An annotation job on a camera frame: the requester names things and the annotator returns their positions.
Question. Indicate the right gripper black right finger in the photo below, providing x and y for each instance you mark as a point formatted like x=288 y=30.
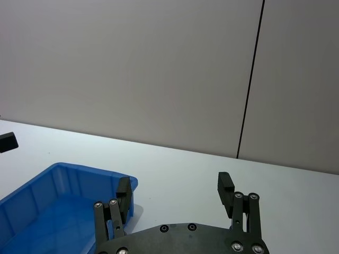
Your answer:
x=225 y=193

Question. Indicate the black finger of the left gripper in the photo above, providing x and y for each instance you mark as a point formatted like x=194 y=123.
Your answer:
x=7 y=142

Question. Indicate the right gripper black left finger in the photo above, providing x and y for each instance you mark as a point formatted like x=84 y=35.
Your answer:
x=125 y=197

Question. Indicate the blue plastic bin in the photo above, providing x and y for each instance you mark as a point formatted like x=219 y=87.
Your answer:
x=53 y=211

